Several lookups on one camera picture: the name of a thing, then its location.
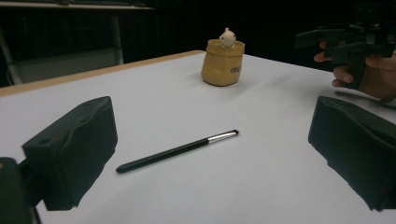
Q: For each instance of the light shelf board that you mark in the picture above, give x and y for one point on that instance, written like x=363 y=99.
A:
x=74 y=5

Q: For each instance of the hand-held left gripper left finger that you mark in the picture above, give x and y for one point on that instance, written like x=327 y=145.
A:
x=73 y=155

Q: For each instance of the grey panel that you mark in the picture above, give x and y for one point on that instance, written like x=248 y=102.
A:
x=68 y=65

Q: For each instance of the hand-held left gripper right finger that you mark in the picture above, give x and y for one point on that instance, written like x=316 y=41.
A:
x=358 y=149

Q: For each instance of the black makeup brush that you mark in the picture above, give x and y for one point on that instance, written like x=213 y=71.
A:
x=174 y=151

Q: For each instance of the yellow pot with animal figurine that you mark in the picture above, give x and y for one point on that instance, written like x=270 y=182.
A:
x=221 y=65

